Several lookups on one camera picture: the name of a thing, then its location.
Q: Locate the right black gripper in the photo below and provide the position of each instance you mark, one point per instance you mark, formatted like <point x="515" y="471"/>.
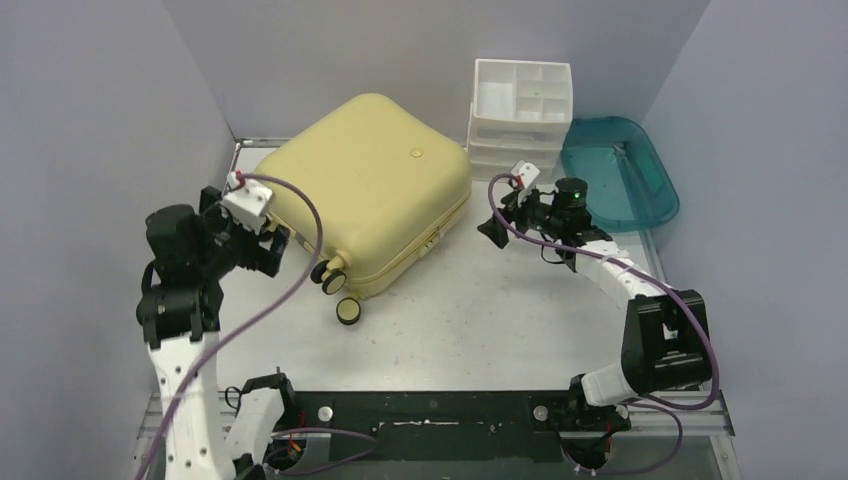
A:
<point x="527" y="216"/>

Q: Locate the white plastic drawer organizer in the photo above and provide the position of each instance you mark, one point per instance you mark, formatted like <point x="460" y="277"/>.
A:
<point x="520" y="111"/>

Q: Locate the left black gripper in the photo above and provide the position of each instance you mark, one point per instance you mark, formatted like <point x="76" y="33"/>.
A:
<point x="259" y="256"/>

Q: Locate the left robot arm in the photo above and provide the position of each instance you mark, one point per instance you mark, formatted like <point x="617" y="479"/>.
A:
<point x="179" y="313"/>

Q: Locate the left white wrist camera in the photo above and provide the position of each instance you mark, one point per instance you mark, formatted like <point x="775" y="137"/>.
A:
<point x="247" y="201"/>

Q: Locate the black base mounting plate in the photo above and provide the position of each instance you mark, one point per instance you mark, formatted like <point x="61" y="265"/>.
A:
<point x="539" y="425"/>

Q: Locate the yellow hard-shell suitcase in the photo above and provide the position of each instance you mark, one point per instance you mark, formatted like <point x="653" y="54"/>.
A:
<point x="386" y="186"/>

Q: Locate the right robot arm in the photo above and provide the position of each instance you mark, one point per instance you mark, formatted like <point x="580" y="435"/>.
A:
<point x="665" y="340"/>

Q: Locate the teal transparent plastic tray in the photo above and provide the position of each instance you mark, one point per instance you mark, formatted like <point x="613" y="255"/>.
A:
<point x="629" y="188"/>

